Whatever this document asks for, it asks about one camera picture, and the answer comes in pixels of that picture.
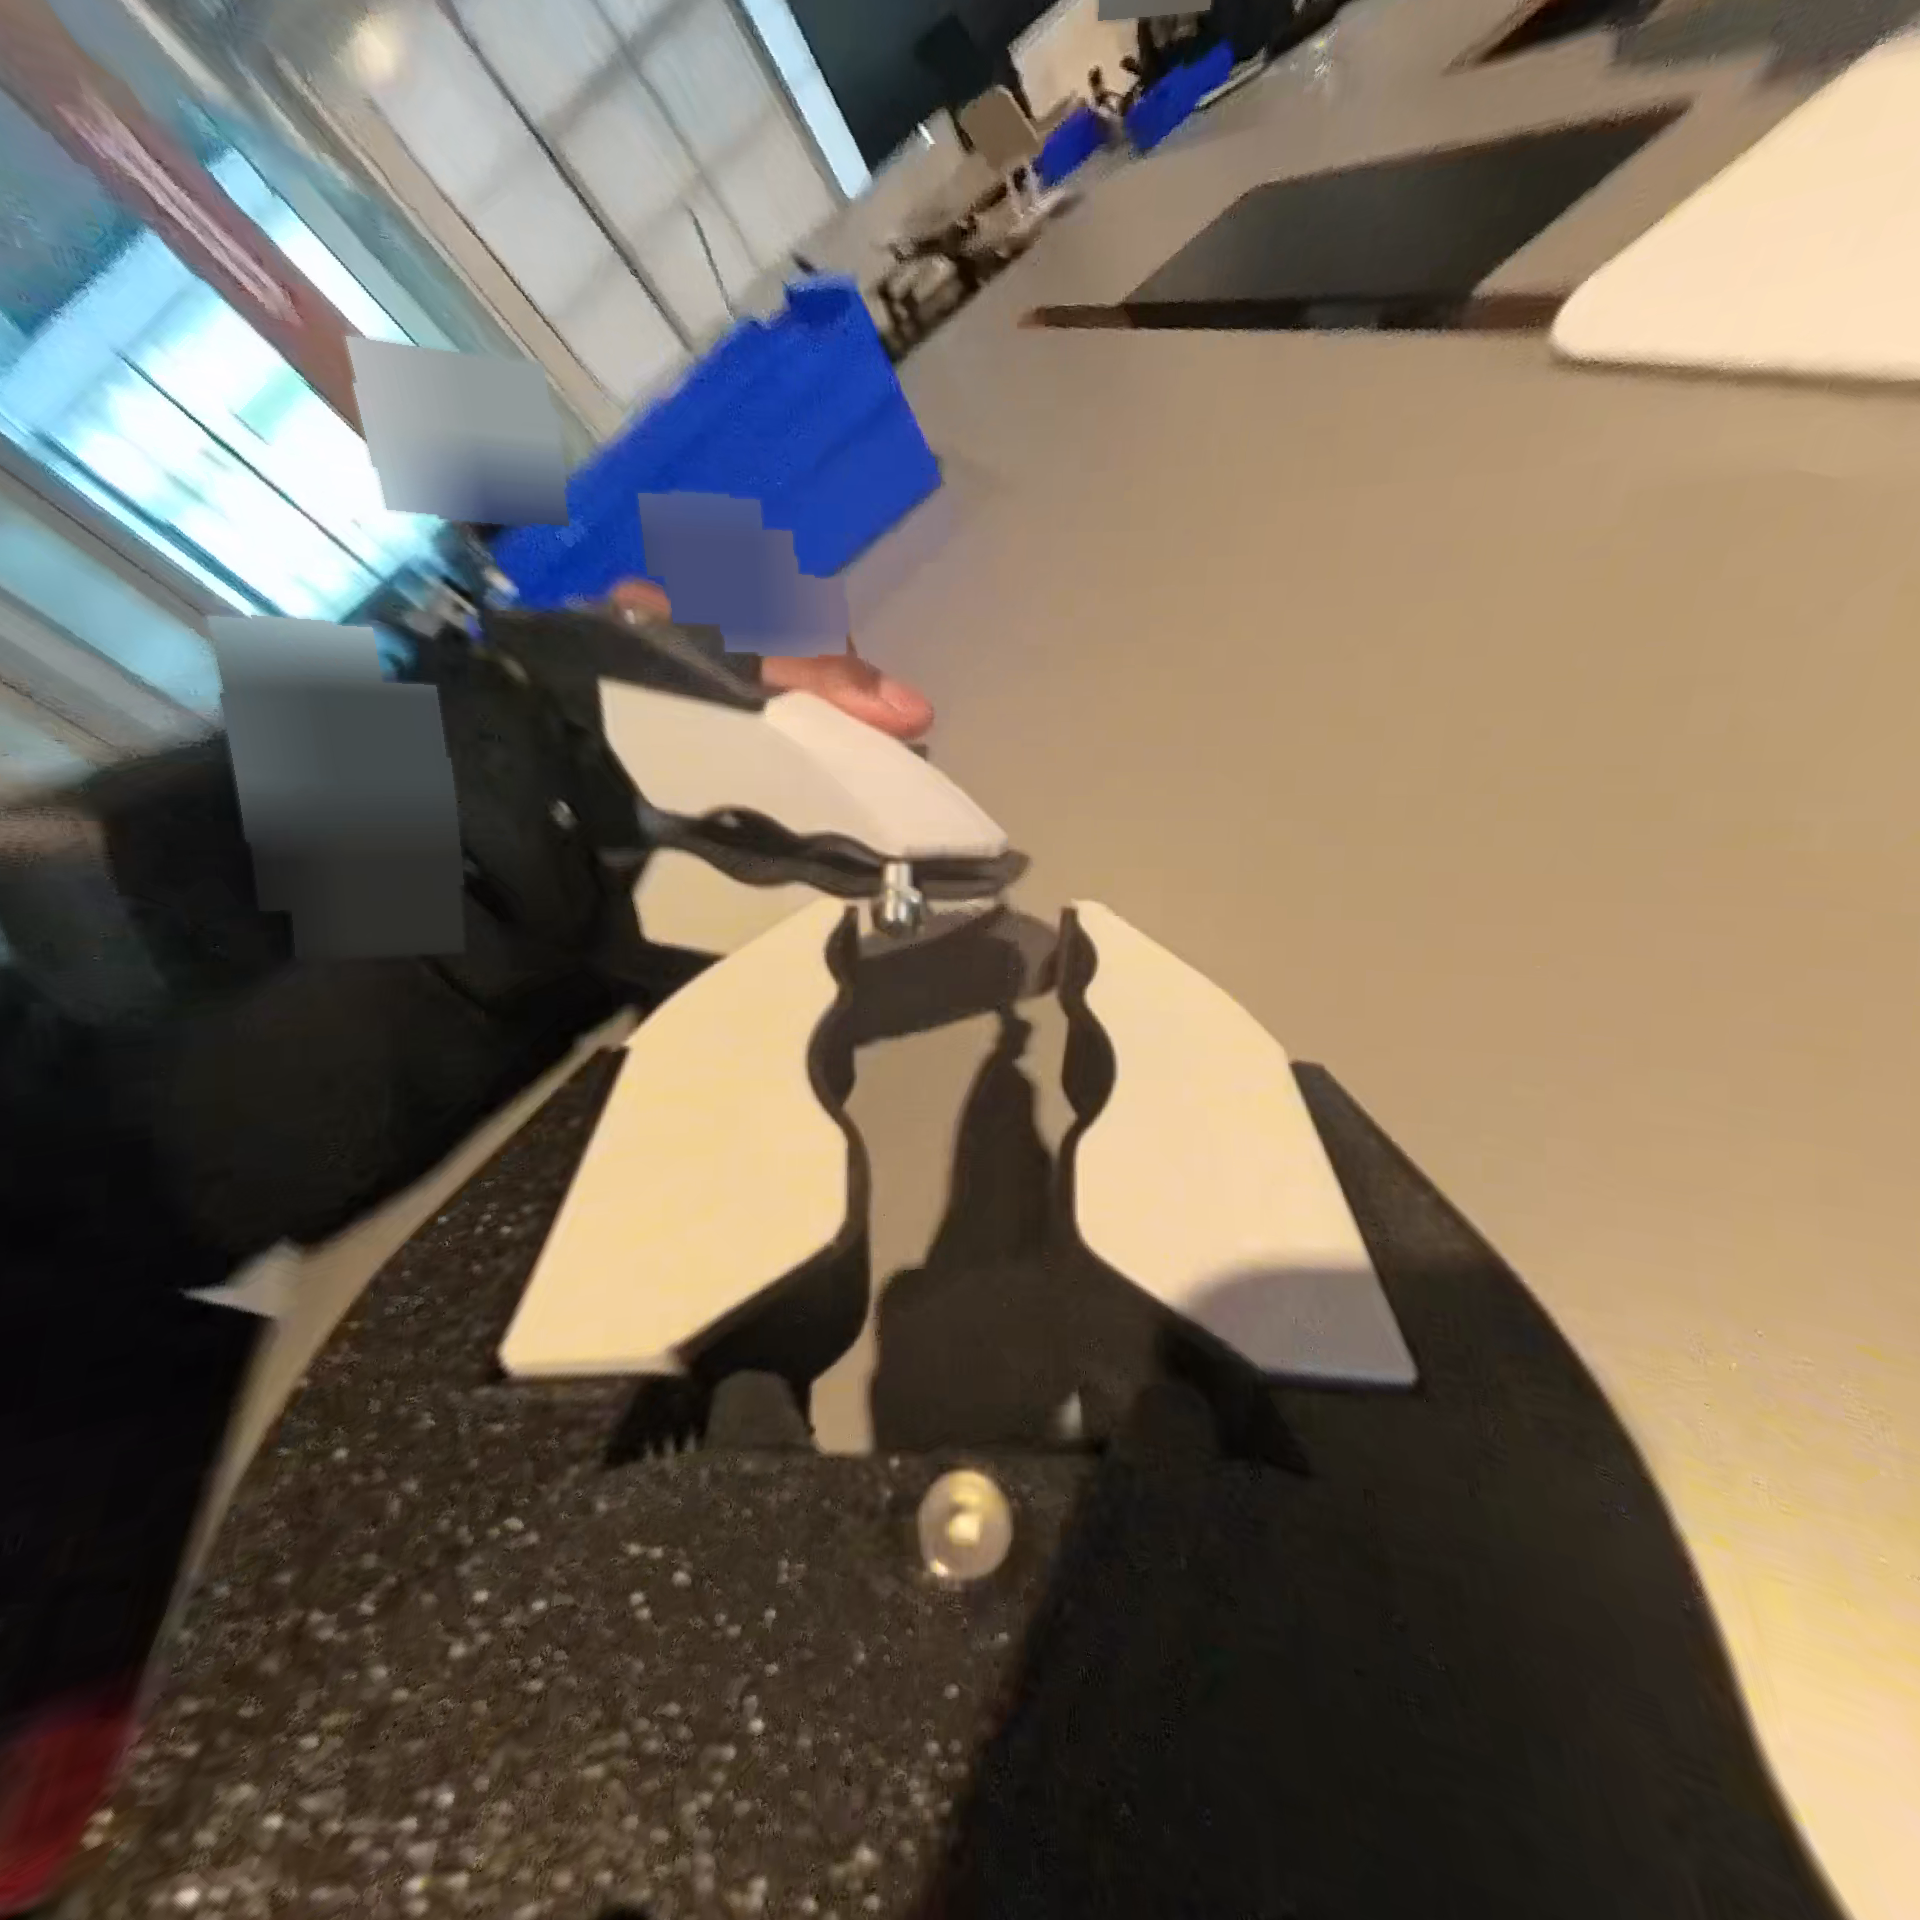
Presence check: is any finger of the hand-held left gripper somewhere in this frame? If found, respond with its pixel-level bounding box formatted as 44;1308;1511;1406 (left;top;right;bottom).
597;681;1033;881
632;844;904;964

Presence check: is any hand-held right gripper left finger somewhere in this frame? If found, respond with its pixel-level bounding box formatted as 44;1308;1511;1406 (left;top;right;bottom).
499;900;875;1384

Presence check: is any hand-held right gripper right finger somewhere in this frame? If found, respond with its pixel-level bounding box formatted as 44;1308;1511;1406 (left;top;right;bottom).
1055;900;1423;1392

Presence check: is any person's left hand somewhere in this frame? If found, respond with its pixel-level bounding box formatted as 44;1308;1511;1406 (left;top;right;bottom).
757;652;938;740

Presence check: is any black cable tray cover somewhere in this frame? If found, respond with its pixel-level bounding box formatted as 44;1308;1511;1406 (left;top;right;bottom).
1125;103;1697;314

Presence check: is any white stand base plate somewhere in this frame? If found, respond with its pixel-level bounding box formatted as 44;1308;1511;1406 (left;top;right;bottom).
1549;31;1920;396

